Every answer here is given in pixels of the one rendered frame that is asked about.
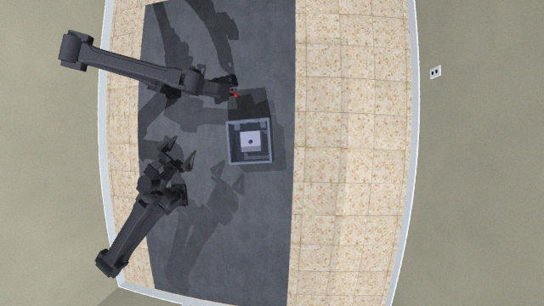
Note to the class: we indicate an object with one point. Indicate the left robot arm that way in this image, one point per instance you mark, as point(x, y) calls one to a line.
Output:
point(165, 80)

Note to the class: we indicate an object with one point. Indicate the white square plate with hole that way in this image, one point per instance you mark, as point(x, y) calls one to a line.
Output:
point(255, 145)

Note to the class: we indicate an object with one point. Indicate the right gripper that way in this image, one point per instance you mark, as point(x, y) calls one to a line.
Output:
point(177, 166)

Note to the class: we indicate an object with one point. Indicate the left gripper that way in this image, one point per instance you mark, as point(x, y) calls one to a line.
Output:
point(219, 101)

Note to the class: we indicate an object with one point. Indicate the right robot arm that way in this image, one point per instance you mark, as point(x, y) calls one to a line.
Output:
point(157, 175)

